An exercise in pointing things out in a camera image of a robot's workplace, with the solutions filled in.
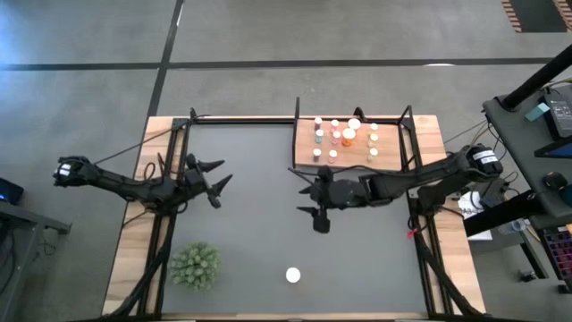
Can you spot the grey table mat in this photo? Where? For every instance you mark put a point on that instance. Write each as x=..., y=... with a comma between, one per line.
x=268, y=250

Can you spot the dark tablet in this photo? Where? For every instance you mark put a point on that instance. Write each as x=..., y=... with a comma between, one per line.
x=558, y=151

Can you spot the white box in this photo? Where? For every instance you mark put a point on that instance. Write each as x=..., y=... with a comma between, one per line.
x=482, y=234

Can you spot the thick black pole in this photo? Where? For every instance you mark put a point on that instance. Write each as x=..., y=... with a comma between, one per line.
x=536, y=78

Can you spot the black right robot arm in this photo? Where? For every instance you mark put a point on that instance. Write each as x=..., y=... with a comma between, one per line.
x=424, y=179

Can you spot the black metal table frame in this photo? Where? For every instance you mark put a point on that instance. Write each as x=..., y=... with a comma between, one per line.
x=246, y=121

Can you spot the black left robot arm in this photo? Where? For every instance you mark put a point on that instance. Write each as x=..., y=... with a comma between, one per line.
x=134, y=190

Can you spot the green artificial plant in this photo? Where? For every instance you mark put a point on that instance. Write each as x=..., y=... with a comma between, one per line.
x=194, y=267

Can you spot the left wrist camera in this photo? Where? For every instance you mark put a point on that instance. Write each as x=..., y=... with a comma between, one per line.
x=194, y=172

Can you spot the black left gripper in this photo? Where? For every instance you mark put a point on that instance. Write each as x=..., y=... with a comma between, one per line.
x=192, y=192

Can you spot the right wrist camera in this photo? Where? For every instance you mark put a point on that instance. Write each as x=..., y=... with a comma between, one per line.
x=325, y=173

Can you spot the dark grey side table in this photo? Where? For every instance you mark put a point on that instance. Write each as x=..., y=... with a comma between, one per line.
x=514, y=134

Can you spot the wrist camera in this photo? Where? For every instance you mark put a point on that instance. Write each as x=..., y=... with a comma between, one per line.
x=194, y=172
x=325, y=173

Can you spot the small red tag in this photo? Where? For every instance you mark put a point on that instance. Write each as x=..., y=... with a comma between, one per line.
x=411, y=232

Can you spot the black support beam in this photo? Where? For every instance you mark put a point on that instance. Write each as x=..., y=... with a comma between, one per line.
x=496, y=214

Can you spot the black computer mouse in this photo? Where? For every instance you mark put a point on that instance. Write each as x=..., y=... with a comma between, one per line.
x=555, y=181

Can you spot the teal box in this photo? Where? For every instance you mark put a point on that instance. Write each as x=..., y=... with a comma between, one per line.
x=536, y=112

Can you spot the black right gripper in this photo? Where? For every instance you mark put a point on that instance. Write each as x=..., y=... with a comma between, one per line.
x=342, y=193

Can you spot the dark grey desk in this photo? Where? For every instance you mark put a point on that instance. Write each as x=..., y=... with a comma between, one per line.
x=27, y=219

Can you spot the large orange medicine bottle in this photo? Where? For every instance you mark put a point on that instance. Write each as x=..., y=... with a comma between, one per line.
x=292, y=275

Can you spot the wooden shelf board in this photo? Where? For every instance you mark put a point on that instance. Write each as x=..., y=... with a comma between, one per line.
x=353, y=154

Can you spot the black device with blue light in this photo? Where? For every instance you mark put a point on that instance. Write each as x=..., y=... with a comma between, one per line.
x=11, y=190

